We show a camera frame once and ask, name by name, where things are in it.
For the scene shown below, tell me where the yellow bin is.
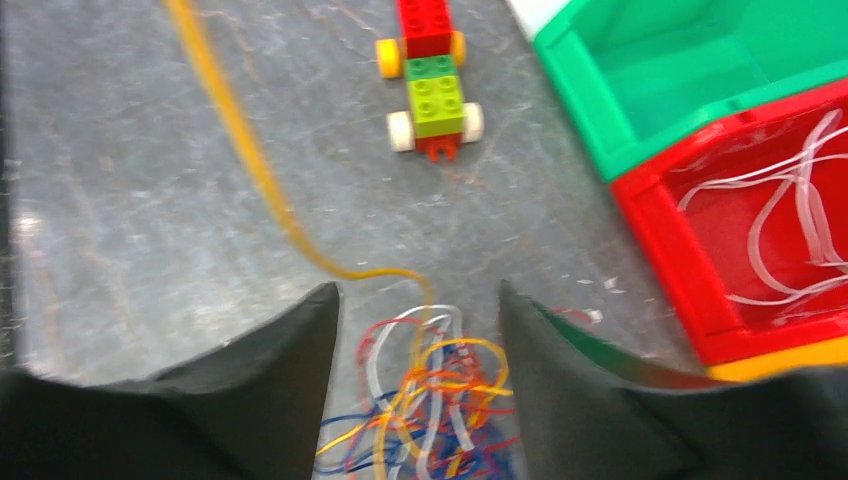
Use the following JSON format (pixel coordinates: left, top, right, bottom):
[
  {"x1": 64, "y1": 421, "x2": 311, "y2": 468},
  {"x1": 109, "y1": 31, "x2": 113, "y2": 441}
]
[{"x1": 706, "y1": 336, "x2": 847, "y2": 382}]

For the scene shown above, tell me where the white bin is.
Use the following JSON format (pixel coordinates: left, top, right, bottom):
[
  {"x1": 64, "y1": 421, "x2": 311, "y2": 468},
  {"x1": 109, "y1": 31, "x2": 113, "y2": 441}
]
[{"x1": 506, "y1": 0, "x2": 570, "y2": 42}]

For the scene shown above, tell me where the toy brick car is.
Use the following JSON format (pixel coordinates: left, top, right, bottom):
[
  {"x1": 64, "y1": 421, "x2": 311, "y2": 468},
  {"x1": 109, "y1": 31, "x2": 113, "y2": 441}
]
[{"x1": 375, "y1": 0, "x2": 485, "y2": 163}]

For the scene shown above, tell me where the red bin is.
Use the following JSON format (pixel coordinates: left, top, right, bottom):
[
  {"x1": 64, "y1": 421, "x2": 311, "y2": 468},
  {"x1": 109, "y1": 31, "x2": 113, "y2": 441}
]
[{"x1": 611, "y1": 80, "x2": 847, "y2": 367}]

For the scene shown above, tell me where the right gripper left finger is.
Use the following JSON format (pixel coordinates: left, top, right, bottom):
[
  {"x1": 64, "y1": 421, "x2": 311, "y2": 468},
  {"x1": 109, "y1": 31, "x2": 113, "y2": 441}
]
[{"x1": 1, "y1": 283, "x2": 341, "y2": 479}]

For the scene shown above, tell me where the yellow cable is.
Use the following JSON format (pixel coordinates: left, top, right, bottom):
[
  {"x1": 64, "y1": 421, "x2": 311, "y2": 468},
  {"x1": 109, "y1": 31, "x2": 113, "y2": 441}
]
[{"x1": 162, "y1": 0, "x2": 439, "y2": 319}]

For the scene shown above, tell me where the coloured cable bundle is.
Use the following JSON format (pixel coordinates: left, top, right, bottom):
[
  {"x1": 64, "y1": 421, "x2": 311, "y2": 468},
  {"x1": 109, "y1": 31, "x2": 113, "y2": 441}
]
[{"x1": 314, "y1": 304, "x2": 525, "y2": 480}]

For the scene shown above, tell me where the green bin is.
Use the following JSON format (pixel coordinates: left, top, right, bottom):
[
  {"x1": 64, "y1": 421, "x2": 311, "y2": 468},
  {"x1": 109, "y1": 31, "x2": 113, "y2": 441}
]
[{"x1": 532, "y1": 0, "x2": 847, "y2": 181}]

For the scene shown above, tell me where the white cable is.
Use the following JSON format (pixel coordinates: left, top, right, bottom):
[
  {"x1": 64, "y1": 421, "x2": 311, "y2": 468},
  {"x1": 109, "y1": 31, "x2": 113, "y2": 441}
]
[{"x1": 676, "y1": 109, "x2": 848, "y2": 309}]

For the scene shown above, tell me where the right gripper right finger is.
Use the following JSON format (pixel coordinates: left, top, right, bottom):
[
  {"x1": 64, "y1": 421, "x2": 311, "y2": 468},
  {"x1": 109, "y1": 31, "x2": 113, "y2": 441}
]
[{"x1": 498, "y1": 281, "x2": 847, "y2": 479}]

